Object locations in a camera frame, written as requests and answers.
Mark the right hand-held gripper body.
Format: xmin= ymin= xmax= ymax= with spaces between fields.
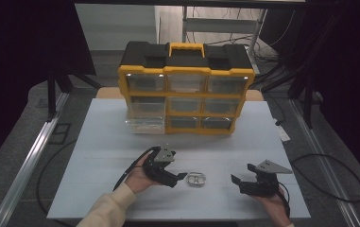
xmin=238 ymin=159 xmax=294 ymax=199

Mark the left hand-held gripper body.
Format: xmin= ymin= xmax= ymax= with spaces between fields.
xmin=142 ymin=144 xmax=180 ymax=189

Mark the silver metal buckle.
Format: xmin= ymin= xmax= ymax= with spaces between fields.
xmin=185 ymin=171 xmax=208 ymax=187

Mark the clear plastic drawer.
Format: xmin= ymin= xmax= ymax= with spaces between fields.
xmin=168 ymin=96 xmax=203 ymax=114
xmin=200 ymin=116 xmax=232 ymax=130
xmin=169 ymin=115 xmax=200 ymax=130
xmin=204 ymin=97 xmax=241 ymax=114
xmin=126 ymin=73 xmax=165 ymax=93
xmin=125 ymin=96 xmax=166 ymax=135
xmin=208 ymin=75 xmax=249 ymax=95
xmin=167 ymin=74 xmax=207 ymax=94

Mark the yellow black drawer organizer cabinet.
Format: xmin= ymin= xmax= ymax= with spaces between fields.
xmin=117 ymin=42 xmax=256 ymax=136

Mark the person's left hand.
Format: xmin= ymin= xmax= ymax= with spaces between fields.
xmin=124 ymin=154 xmax=159 ymax=194

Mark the person's right hand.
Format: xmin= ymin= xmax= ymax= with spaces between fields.
xmin=250 ymin=187 xmax=292 ymax=227

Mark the white power strip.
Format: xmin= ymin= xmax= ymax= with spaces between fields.
xmin=273 ymin=117 xmax=291 ymax=143

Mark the black metal stand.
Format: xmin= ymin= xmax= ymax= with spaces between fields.
xmin=45 ymin=61 xmax=102 ymax=120
xmin=260 ymin=9 xmax=328 ymax=130

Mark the wooden table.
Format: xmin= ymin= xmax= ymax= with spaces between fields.
xmin=95 ymin=86 xmax=265 ymax=102

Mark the dark curtain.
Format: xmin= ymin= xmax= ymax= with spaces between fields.
xmin=0 ymin=0 xmax=97 ymax=177
xmin=258 ymin=0 xmax=360 ymax=183

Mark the grey metal shelf rack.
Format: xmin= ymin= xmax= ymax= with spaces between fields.
xmin=181 ymin=6 xmax=268 ymax=56

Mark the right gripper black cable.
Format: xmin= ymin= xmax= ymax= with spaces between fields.
xmin=276 ymin=181 xmax=292 ymax=219

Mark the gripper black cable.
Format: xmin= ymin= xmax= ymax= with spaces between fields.
xmin=112 ymin=146 xmax=163 ymax=192
xmin=276 ymin=181 xmax=292 ymax=219

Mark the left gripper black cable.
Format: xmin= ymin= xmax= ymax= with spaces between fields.
xmin=112 ymin=146 xmax=163 ymax=192

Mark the aluminium floor rail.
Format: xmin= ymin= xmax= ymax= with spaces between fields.
xmin=289 ymin=98 xmax=360 ymax=227
xmin=0 ymin=92 xmax=71 ymax=227

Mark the tangle of black cables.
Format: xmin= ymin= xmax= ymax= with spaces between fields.
xmin=245 ymin=34 xmax=284 ymax=65

